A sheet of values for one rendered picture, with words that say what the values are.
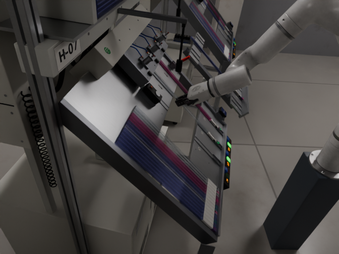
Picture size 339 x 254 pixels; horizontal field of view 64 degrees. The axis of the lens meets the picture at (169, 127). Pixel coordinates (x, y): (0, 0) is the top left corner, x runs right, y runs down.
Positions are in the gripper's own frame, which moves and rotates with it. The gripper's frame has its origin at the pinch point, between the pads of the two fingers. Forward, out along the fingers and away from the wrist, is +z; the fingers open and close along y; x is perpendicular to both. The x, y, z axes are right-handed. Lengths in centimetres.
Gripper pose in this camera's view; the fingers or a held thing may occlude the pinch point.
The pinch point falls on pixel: (180, 101)
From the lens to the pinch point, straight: 122.9
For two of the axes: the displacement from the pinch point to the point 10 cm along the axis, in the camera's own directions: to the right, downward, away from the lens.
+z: -8.4, 2.9, 4.6
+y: -2.0, 6.1, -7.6
